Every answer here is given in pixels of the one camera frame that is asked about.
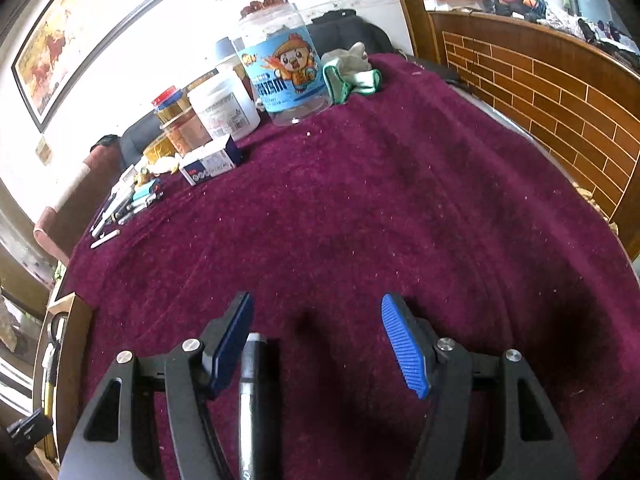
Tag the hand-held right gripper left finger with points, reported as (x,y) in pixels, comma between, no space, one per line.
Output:
(232,345)

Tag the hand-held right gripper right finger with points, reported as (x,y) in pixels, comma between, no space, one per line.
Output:
(405,345)

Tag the black marker grey caps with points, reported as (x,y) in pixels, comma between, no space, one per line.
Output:
(252,410)

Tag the cluttered shelf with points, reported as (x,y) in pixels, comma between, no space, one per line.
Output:
(15,330)

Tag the burgundy table cloth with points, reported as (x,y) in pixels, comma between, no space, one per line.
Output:
(400,200)

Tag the row of small pens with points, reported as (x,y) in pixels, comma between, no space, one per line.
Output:
(130,200)

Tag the white and blue carton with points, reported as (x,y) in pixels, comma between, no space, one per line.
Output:
(210,162)

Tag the white crumpled wrapper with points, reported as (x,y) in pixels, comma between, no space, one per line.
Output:
(165,165)

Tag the reddish brown chair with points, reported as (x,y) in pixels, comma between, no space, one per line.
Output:
(65,215)

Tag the dark grey sofa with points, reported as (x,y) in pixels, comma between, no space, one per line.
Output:
(135,140)

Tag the white plastic tub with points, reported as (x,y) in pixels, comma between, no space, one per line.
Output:
(225,110)

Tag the clear jar red lid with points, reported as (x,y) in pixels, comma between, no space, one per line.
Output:
(167,97)

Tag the clear jar cartoon label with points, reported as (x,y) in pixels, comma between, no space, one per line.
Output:
(285,75)

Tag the white and green work gloves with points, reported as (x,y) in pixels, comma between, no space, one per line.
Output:
(350,72)

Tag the wooden brick pattern headboard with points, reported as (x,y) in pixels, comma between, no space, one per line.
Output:
(550,100)

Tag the white container grey lid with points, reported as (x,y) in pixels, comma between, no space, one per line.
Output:
(225,50)

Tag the black bag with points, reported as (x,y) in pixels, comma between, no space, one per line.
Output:
(350,27)

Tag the pile of clutter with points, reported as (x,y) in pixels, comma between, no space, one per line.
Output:
(550,10)

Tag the small gold wall plaque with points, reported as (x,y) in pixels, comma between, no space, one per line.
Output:
(44,150)

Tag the wooden door frame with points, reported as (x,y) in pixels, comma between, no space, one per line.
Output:
(412,10)

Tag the framed wall painting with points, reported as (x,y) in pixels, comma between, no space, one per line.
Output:
(90,35)

